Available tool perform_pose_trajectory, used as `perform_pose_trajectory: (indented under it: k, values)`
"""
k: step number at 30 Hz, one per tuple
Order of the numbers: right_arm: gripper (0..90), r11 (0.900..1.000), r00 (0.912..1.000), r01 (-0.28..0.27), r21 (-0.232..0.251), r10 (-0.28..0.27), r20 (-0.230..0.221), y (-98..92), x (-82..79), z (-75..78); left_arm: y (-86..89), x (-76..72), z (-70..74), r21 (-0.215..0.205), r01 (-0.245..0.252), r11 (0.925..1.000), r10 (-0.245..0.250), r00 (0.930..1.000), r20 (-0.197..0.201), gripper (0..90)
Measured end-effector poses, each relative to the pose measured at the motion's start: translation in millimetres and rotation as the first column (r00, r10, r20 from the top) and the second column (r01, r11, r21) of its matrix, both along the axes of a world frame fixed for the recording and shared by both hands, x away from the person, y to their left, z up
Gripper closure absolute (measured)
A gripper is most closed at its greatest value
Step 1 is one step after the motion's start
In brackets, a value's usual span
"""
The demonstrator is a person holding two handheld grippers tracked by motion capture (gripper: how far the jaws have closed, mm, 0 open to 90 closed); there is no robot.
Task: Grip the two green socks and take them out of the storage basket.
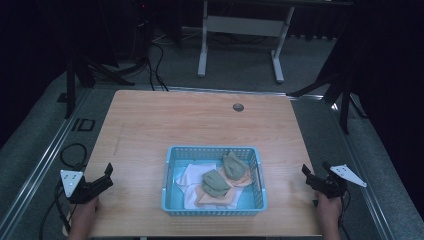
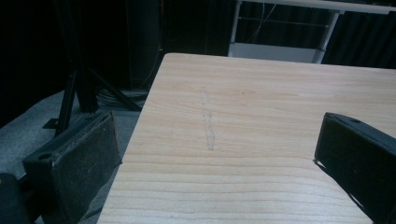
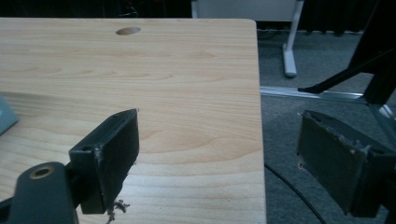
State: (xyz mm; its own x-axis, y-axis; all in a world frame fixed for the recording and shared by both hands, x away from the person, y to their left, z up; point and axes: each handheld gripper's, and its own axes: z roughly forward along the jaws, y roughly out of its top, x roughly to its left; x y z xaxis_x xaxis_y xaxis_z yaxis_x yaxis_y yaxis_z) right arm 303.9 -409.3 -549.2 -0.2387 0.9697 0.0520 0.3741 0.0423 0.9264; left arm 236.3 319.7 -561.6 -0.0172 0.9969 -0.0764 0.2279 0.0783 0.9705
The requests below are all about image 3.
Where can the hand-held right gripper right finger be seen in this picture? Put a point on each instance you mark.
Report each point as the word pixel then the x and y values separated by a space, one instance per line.
pixel 339 168

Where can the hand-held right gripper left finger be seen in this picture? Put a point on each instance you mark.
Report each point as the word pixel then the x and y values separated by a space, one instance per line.
pixel 110 155

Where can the grey-blue flat object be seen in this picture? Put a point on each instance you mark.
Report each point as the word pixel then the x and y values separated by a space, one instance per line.
pixel 6 116

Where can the black tripod stand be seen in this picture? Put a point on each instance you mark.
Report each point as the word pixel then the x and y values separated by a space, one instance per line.
pixel 370 56

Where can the silver metal rail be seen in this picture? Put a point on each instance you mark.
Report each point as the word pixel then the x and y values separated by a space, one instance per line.
pixel 311 93

